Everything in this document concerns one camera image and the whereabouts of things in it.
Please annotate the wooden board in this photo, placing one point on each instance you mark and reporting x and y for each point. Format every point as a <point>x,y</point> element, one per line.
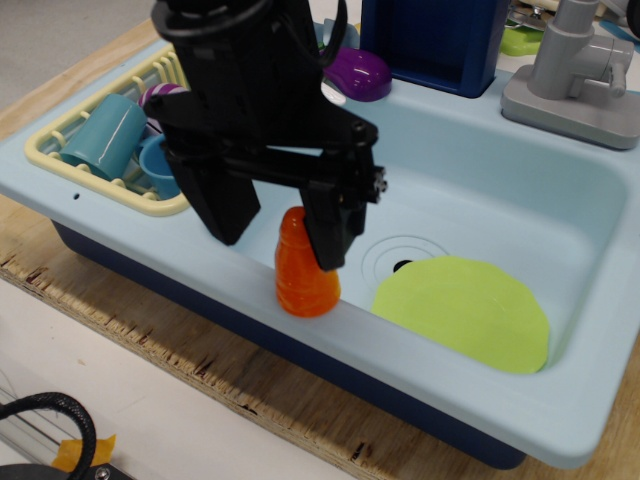
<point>185,399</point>

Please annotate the light blue toy sink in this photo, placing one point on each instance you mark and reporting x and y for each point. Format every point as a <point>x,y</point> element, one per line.
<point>560,215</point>

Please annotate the purple toy eggplant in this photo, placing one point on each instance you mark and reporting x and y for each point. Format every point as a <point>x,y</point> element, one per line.
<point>359,75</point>

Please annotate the dark blue box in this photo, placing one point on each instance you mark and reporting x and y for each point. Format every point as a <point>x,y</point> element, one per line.
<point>452,46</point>

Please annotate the blue plastic cup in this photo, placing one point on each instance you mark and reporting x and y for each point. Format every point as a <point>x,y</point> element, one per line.
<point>154,165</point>

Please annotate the toy knife yellow handle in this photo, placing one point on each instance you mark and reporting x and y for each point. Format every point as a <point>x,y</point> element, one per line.
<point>332,94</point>

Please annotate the grey toy faucet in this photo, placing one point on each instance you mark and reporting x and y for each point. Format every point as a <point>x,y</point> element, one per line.
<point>577,85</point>

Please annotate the teal plastic cup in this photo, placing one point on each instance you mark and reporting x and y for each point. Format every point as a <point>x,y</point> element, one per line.
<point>108,138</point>

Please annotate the orange toy carrot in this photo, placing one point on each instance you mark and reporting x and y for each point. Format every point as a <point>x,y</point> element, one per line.
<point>303,289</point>

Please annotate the cream dish rack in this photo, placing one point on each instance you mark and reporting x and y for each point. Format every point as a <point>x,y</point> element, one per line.
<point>133,187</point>

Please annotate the green bowl in background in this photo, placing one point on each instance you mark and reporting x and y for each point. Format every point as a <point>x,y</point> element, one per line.
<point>520,41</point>

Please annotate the purple white striped ball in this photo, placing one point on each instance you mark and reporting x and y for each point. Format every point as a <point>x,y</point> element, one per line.
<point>160,89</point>

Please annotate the lime green plate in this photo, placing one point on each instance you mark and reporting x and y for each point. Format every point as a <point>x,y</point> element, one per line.
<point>469,306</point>

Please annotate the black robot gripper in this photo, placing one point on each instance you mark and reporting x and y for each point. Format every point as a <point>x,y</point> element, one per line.
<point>254,110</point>

